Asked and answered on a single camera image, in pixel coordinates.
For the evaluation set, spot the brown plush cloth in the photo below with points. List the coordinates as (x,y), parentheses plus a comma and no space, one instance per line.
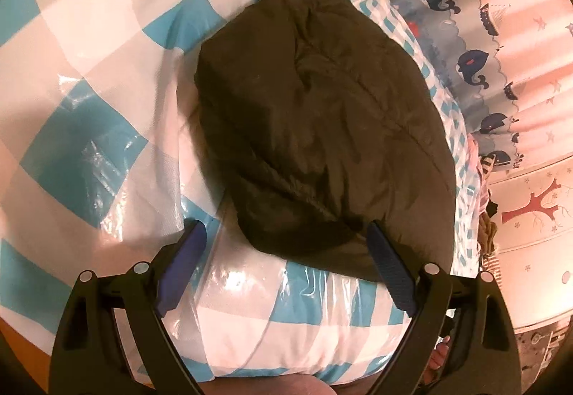
(490,234)

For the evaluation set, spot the whale print curtain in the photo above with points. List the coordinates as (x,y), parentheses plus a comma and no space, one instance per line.
(492,41)

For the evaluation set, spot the person's pink trouser leg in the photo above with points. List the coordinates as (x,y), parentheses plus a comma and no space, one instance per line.
(286,388)

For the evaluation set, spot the black puffer jacket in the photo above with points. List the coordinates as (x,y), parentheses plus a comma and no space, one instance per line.
(313,131)

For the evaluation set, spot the pink cloth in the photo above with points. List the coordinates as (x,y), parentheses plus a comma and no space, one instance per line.
(476,180)

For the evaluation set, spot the blue checkered bed cover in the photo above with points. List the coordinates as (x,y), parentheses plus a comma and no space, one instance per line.
(89,63)

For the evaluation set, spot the striped cloth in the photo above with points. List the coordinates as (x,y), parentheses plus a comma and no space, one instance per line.
(488,164)

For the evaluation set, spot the pink tree print cabinet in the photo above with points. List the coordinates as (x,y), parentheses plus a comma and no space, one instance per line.
(537,220)

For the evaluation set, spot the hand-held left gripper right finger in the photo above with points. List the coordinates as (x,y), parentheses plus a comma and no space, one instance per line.
(394,269)

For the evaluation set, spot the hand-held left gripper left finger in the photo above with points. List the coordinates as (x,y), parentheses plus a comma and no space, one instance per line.
(179,265)

